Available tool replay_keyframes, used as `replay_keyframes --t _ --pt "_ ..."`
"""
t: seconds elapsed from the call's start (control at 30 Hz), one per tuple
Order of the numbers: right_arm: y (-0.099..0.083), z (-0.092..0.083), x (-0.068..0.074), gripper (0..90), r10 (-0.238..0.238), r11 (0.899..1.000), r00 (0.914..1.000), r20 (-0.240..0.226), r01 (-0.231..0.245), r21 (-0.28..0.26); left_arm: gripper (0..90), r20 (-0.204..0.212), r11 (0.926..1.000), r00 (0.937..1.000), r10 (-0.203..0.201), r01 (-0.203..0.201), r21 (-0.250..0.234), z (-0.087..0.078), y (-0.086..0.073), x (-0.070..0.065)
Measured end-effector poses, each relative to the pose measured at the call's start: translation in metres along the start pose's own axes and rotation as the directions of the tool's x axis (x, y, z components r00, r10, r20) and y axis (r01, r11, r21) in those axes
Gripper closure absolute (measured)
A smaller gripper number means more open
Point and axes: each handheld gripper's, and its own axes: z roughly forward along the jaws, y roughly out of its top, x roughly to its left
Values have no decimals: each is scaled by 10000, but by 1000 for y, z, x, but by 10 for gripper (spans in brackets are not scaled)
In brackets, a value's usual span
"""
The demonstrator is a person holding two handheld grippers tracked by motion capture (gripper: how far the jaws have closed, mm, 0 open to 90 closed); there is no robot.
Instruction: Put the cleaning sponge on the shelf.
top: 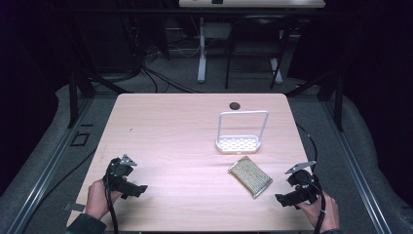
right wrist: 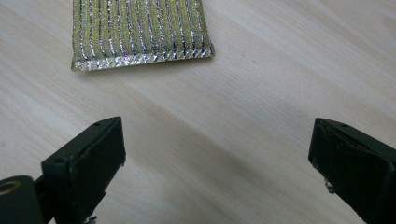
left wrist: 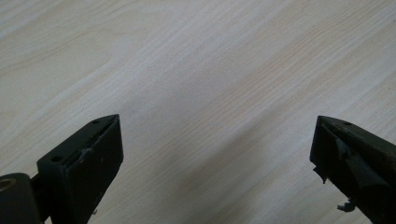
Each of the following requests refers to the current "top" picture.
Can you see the yellow-green scouring sponge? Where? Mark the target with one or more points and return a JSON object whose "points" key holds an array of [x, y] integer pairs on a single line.
{"points": [[250, 177]]}

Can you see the grey tape strip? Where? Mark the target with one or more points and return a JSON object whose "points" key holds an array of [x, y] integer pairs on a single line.
{"points": [[74, 207]]}

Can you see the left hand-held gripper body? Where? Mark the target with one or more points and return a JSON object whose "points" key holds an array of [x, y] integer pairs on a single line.
{"points": [[119, 171]]}

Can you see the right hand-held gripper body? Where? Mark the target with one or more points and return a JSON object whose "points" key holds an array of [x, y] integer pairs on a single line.
{"points": [[303, 182]]}

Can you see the person's right hand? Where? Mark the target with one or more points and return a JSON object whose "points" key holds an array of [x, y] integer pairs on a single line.
{"points": [[324, 214]]}

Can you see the aluminium frame rail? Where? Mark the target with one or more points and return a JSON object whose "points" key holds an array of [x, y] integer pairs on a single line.
{"points": [[357, 175], [42, 182]]}

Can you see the black chair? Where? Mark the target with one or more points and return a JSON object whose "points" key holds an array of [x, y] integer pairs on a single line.
{"points": [[256, 35]]}

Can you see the black round table grommet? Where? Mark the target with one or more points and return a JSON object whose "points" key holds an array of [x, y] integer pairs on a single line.
{"points": [[234, 106]]}

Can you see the person's left hand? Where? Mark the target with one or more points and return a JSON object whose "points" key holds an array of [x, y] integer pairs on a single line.
{"points": [[99, 200]]}

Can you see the white desk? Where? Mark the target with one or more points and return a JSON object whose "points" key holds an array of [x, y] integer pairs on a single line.
{"points": [[202, 48]]}

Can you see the black frame post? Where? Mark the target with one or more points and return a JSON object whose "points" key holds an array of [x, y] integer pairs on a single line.
{"points": [[73, 97]]}

